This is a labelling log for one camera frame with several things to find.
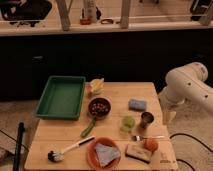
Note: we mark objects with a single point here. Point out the green plastic cup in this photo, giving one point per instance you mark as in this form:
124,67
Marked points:
127,123

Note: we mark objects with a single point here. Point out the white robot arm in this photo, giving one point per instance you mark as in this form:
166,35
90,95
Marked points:
185,82

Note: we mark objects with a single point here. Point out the green plastic tray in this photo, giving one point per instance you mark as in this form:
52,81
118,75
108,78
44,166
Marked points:
61,98

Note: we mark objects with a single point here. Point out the wooden railing post left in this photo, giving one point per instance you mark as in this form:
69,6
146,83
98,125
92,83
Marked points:
63,13

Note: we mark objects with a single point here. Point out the small metal cup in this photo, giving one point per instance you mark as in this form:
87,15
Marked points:
146,119

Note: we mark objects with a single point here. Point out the blue grey cloth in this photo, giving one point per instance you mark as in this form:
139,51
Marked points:
106,154

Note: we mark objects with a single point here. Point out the wooden railing post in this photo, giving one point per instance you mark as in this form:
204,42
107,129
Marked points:
63,13
125,11

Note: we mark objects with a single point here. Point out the wooden railing post middle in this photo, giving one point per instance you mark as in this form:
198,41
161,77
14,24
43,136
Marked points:
125,11

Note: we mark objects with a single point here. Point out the metal fork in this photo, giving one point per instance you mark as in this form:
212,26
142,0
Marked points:
141,138

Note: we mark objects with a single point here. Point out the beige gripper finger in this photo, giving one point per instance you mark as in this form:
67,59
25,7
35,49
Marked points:
168,116

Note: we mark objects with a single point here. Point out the orange plate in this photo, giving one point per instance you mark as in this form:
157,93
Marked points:
92,157

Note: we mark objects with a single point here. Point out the white dish brush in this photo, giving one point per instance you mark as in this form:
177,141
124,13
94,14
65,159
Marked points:
57,156

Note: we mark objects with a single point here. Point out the black chair background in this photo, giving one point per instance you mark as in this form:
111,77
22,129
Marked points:
30,12

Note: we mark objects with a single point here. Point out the blue sponge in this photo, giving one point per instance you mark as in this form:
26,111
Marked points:
137,105

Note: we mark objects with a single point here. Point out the orange fruit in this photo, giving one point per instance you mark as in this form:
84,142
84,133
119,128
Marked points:
151,144

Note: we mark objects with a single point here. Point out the black pole stand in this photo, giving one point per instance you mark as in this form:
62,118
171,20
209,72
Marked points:
17,156

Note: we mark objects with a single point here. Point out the red bowl on shelf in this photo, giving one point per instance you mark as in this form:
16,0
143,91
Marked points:
85,21

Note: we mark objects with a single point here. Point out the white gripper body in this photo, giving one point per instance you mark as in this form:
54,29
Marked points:
166,105

